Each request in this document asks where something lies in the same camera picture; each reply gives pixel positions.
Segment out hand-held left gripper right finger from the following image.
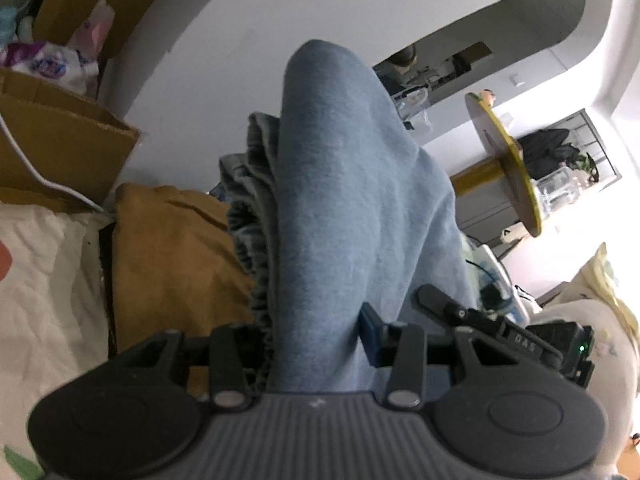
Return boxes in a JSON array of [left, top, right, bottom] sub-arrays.
[[360, 302, 557, 407]]

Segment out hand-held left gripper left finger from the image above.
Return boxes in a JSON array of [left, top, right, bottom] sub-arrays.
[[107, 323, 274, 407]]

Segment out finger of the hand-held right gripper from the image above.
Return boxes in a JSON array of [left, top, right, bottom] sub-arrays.
[[413, 283, 507, 335]]

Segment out light blue denim pants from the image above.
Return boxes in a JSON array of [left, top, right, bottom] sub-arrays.
[[219, 38, 482, 397]]

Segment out cream printed pillow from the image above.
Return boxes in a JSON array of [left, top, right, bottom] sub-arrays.
[[529, 241, 640, 480]]

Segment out mustard brown cloth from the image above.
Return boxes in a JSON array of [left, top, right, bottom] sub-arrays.
[[111, 183, 257, 362]]

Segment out clear plastic container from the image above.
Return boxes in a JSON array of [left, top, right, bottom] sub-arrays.
[[534, 166, 587, 212]]

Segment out round yellow table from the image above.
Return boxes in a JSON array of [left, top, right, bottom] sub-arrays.
[[449, 91, 544, 239]]

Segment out black jacket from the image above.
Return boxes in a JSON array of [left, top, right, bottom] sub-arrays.
[[519, 128, 579, 182]]

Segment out white printed bed sheet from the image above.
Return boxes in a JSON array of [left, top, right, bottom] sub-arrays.
[[0, 204, 117, 480]]

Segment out brown cardboard box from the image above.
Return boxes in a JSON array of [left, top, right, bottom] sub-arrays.
[[0, 66, 142, 212]]

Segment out purple and white packet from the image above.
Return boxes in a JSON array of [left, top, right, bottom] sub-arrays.
[[0, 41, 99, 95]]

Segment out pink plush toy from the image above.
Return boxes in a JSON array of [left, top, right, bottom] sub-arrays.
[[66, 0, 117, 57]]

